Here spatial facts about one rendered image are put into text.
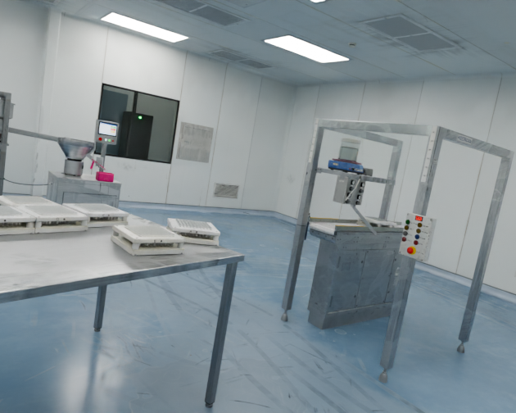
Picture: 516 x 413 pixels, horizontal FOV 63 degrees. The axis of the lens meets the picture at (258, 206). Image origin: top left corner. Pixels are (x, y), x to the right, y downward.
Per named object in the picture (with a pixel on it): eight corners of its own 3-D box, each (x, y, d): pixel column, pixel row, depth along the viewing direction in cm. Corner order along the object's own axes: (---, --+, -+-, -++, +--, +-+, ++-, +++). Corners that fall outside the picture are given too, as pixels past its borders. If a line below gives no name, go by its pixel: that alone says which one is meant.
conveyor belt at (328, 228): (332, 236, 317) (333, 229, 316) (309, 228, 336) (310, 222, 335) (424, 237, 403) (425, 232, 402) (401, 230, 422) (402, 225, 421)
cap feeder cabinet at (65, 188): (50, 252, 416) (57, 177, 407) (41, 238, 461) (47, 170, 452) (113, 252, 453) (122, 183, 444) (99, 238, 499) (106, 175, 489)
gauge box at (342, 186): (342, 203, 309) (348, 177, 306) (332, 201, 317) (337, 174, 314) (361, 205, 323) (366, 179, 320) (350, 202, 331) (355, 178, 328)
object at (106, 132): (92, 176, 461) (98, 119, 453) (89, 174, 469) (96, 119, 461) (112, 179, 474) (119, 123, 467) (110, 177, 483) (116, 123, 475)
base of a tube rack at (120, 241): (132, 255, 172) (133, 249, 172) (110, 239, 191) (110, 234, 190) (183, 253, 189) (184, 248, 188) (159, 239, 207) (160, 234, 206)
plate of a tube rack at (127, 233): (133, 243, 172) (134, 238, 172) (111, 229, 190) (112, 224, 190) (185, 242, 188) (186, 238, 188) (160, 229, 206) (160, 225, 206)
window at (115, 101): (93, 153, 692) (101, 83, 678) (93, 153, 693) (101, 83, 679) (170, 164, 774) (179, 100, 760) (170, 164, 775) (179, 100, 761)
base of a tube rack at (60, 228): (34, 233, 181) (35, 228, 180) (11, 220, 195) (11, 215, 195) (88, 230, 200) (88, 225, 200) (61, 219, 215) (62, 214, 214)
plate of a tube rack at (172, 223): (171, 231, 206) (172, 227, 206) (166, 221, 229) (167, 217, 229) (219, 236, 214) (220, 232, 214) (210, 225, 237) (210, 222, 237)
